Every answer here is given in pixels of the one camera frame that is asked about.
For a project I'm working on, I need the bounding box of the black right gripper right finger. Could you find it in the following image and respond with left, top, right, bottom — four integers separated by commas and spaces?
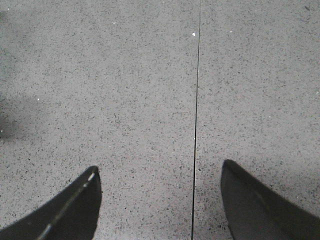
220, 159, 320, 240

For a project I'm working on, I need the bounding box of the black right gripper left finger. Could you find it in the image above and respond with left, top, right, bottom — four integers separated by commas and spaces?
0, 166, 102, 240

